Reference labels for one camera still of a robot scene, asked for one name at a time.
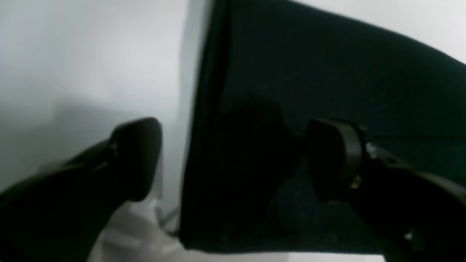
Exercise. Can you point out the black T-shirt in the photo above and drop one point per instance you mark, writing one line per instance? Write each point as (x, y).
(297, 110)

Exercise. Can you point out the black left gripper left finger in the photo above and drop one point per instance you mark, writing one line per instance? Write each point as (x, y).
(57, 215)

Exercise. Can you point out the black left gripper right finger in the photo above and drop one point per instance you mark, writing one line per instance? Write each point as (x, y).
(414, 215)

